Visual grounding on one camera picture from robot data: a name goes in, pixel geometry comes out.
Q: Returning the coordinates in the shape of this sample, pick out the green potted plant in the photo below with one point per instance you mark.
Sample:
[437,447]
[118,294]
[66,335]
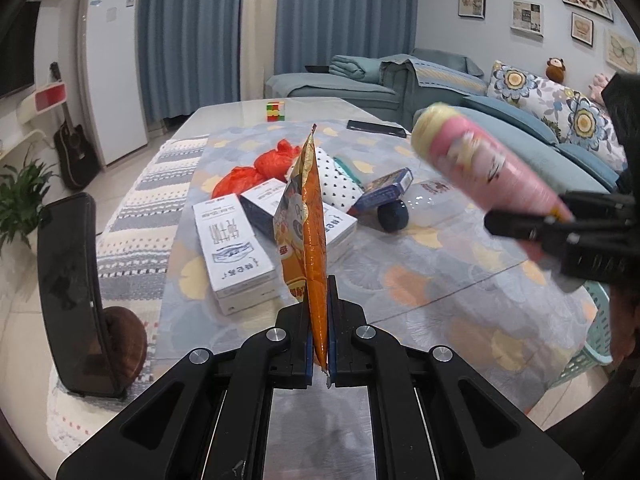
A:
[22,194]

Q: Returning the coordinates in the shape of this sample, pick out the black smartphone on table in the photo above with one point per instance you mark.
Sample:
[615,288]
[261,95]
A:
[371,127]

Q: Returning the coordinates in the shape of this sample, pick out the blue curtain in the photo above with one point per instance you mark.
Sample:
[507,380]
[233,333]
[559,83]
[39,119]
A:
[311,32]
[189,55]

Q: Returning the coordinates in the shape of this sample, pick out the white box with navy side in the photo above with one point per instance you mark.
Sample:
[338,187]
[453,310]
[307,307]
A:
[260,205]

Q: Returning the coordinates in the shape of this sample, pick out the white polka dot pouch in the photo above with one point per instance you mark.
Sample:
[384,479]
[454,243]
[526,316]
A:
[338,188]

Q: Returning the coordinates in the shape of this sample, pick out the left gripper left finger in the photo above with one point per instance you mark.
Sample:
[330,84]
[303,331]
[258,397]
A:
[294,365]

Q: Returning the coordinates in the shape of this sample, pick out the pink plush toy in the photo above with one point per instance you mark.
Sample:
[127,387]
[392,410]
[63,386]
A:
[599,83]

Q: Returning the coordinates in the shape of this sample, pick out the brown monkey plush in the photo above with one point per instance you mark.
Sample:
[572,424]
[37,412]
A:
[555,70]

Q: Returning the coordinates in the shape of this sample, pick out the floral pillow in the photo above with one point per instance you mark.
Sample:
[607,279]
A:
[570,115]

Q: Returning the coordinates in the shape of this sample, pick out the folded teal blanket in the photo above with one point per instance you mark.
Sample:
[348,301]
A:
[356,68]

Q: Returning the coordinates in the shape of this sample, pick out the red white wall shelf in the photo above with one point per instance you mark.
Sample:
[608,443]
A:
[41,101]

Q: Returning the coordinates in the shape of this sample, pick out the blue curtain left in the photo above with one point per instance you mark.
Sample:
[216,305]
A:
[189,55]

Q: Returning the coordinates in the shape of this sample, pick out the acoustic guitar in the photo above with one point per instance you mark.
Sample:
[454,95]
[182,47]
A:
[77,158]

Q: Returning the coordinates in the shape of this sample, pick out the rubik's cube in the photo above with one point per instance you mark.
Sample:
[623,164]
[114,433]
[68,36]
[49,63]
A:
[275,111]

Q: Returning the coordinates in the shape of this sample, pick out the patterned table cloth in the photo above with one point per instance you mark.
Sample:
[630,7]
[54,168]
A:
[449,283]

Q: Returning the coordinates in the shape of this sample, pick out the brown round stool seat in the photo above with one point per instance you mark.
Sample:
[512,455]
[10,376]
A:
[128,342]

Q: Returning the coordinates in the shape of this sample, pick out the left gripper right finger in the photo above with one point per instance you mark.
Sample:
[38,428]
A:
[348,365]

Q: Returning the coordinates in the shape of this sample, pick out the black jacket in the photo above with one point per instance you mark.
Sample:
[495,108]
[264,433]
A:
[621,97]

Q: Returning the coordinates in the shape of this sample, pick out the pink yellow-capped bottle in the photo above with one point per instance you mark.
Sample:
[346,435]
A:
[483,169]

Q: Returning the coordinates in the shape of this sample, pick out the clear plastic wrapper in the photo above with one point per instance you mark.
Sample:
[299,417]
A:
[433,195]

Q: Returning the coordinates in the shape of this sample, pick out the red plastic bag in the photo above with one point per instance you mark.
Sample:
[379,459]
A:
[273,164]

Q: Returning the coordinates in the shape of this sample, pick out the striped grey rug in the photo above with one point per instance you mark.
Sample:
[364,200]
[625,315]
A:
[132,255]

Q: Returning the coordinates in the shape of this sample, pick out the white box front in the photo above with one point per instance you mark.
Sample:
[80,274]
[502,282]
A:
[240,272]

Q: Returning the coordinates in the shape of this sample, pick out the white refrigerator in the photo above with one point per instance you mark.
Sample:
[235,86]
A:
[109,79]

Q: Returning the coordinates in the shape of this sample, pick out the teal sofa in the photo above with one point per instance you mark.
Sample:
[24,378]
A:
[409,83]

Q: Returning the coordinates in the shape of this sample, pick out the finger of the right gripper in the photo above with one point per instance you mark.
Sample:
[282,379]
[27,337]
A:
[584,199]
[547,234]

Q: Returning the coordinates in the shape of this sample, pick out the black television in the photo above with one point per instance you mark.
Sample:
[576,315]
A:
[18,51]

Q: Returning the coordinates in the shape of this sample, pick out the blue curtain right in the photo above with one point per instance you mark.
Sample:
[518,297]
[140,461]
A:
[311,32]

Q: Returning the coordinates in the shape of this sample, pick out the orange snack bag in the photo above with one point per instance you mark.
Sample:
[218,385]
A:
[298,228]

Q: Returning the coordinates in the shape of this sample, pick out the blue small carton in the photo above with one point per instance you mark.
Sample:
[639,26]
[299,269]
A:
[383,190]

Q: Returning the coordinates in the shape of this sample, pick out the dark blue ball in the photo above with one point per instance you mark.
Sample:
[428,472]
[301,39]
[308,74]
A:
[393,216]

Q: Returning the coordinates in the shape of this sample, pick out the light blue trash basket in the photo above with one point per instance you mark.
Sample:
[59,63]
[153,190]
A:
[596,350]

